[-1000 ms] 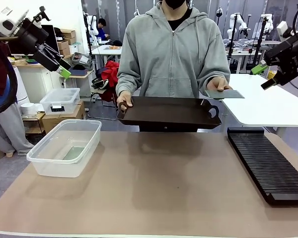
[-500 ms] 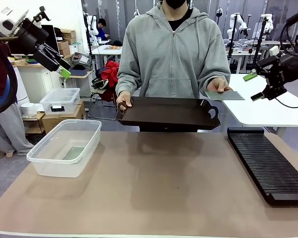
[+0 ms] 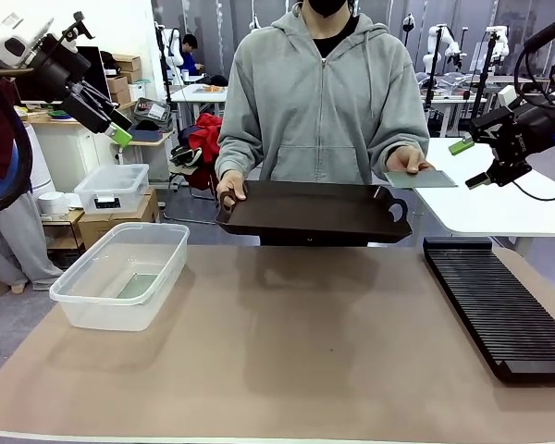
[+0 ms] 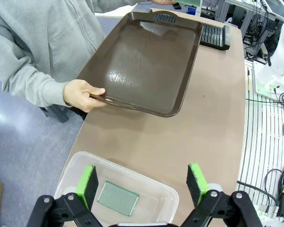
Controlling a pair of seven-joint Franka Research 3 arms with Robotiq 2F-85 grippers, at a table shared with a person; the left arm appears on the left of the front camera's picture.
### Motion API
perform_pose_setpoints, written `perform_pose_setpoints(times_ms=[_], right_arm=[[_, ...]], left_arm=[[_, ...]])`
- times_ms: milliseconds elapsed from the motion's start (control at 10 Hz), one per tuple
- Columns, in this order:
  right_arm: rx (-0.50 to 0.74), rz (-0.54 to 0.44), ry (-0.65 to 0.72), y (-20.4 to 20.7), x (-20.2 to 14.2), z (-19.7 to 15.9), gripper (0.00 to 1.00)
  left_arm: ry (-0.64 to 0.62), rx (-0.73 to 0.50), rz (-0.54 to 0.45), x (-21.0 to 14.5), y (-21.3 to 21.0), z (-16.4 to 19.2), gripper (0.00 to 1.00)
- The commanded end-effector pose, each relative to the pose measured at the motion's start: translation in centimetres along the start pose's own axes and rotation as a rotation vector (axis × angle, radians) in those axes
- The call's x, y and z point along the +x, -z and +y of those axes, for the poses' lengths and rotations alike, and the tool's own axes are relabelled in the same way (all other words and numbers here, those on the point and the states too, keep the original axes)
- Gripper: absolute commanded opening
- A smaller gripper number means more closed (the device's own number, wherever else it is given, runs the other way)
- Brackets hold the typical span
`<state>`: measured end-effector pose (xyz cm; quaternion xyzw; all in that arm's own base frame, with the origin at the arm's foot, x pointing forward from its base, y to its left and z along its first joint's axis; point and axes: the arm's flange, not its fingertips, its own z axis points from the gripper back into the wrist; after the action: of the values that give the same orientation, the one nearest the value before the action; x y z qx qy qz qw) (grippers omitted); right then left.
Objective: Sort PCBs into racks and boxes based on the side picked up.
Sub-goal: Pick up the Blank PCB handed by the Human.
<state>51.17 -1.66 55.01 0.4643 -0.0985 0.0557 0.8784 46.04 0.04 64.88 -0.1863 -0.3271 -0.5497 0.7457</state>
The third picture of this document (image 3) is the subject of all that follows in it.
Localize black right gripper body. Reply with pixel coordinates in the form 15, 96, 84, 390
470, 103, 555, 164

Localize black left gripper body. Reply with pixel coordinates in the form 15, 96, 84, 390
26, 33, 93, 102

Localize green PCB board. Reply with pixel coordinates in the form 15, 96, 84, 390
383, 169, 460, 191
117, 272, 161, 302

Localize black tray with handles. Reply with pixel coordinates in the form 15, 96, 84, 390
214, 179, 413, 245

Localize person's grey-sleeved right forearm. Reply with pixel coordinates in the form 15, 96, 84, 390
215, 115, 265, 179

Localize person's grey-sleeved left forearm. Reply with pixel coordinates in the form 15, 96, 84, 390
382, 105, 431, 161

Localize stacked cardboard boxes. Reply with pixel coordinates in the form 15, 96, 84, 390
105, 54, 143, 105

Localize person's left hand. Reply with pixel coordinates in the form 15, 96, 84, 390
385, 146, 435, 176

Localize person's right hand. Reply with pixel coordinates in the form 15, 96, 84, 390
215, 168, 248, 208

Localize black computer monitor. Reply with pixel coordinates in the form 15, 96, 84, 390
17, 44, 113, 105

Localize white side table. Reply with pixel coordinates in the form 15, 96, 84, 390
411, 136, 555, 240

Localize black tool case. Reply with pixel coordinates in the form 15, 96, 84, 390
132, 97, 173, 131

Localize black tripod stand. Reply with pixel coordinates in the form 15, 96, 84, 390
463, 31, 499, 140

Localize clear lidded storage box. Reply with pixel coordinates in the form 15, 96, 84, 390
73, 163, 151, 216

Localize white air purifier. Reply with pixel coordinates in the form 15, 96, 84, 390
23, 123, 57, 195

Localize seated person in blue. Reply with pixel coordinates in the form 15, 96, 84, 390
181, 33, 205, 78

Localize large cardboard box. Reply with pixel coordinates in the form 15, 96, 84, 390
76, 186, 161, 252

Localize red cloth on chair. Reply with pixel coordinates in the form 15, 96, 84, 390
177, 113, 226, 186

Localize small wooden shelf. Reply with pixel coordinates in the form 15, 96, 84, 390
40, 208, 86, 254

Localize black slotted PCB rack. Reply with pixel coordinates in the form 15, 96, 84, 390
421, 236, 555, 386

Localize person's grey hoodie torso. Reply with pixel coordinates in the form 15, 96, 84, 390
215, 11, 431, 186

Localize bystander in red blue jacket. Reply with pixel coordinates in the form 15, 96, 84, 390
0, 62, 65, 293

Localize clear plastic container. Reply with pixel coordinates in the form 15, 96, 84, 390
49, 222, 191, 333

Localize black block under tray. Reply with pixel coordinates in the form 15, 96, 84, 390
257, 233, 370, 248

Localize black face mask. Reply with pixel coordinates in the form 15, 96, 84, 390
306, 0, 349, 20

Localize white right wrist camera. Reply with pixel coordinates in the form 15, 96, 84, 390
498, 84, 520, 110

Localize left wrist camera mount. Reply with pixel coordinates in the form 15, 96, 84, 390
59, 10, 94, 43

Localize black corrugated cable hose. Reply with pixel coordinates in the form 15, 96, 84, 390
0, 62, 34, 217

